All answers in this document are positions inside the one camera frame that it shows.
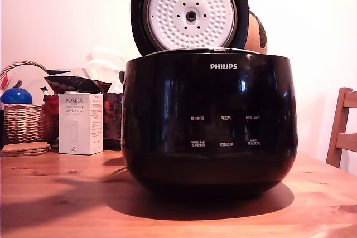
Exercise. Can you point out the wooden chair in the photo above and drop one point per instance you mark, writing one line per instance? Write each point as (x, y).
(338, 126)

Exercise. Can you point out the red floral box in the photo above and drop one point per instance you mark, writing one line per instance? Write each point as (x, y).
(111, 115)

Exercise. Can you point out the black Philips rice cooker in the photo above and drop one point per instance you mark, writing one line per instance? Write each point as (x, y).
(212, 137)

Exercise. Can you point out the white Porlex box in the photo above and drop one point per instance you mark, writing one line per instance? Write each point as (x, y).
(79, 126)

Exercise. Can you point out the white plastic container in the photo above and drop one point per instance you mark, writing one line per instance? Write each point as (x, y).
(101, 59)

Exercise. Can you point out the dark patterned cloth pouch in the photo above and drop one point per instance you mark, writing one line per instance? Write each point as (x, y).
(78, 83)

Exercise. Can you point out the red knitted item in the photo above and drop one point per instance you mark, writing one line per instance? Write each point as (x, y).
(51, 104)

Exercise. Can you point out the brown globe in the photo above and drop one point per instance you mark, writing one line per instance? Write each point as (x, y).
(258, 31)

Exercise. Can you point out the woven wicker basket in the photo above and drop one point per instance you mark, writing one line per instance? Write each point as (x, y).
(25, 123)

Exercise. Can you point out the blue ball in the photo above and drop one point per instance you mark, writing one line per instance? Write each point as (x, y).
(16, 96)

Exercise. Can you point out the cork coaster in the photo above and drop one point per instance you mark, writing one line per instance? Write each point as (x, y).
(28, 146)
(16, 154)

